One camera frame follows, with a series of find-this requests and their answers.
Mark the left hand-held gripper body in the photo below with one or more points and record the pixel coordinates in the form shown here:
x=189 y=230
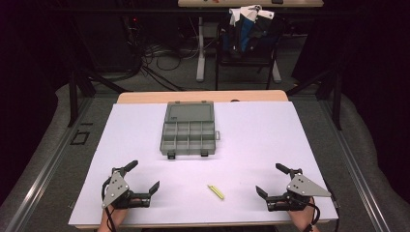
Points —
x=115 y=189

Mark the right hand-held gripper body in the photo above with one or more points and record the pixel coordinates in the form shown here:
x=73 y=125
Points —
x=304 y=187

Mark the small yellow-green stick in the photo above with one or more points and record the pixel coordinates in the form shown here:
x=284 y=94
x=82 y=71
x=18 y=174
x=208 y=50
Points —
x=216 y=191

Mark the grey plastic organizer box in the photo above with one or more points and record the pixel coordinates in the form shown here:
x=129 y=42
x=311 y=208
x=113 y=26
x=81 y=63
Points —
x=188 y=129

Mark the person's left hand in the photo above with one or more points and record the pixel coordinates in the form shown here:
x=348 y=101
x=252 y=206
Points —
x=115 y=215

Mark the person's right hand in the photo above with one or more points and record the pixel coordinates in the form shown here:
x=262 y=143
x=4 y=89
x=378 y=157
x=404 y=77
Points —
x=303 y=216

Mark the white board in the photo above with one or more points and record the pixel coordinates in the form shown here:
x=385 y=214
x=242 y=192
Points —
x=251 y=145

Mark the black metal stand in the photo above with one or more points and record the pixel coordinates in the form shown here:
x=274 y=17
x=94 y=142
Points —
x=73 y=96
x=337 y=100

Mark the wooden table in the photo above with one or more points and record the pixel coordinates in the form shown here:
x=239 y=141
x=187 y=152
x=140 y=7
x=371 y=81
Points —
x=199 y=96

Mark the black chair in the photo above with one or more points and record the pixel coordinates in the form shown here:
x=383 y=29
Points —
x=246 y=61

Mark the dark equipment cabinet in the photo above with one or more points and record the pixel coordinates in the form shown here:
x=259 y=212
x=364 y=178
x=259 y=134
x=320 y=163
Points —
x=103 y=42

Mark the background desk with white legs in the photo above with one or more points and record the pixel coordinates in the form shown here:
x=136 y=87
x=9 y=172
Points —
x=200 y=48

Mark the white and blue clothing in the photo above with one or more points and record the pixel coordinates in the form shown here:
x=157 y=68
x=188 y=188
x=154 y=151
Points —
x=246 y=22

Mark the aluminium floor rail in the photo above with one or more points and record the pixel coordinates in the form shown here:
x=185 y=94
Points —
x=42 y=174
x=354 y=174

